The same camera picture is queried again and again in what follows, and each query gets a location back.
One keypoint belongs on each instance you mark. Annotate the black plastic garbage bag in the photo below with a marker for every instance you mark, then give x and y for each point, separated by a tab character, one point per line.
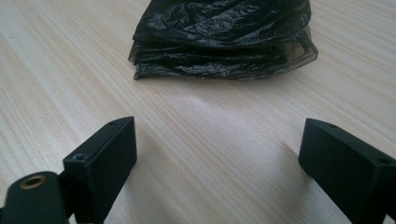
218	34

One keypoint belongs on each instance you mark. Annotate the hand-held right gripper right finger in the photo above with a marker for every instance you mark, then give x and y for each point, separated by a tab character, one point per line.
345	168

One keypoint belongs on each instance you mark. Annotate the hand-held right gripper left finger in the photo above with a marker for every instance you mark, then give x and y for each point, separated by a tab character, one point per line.
102	161

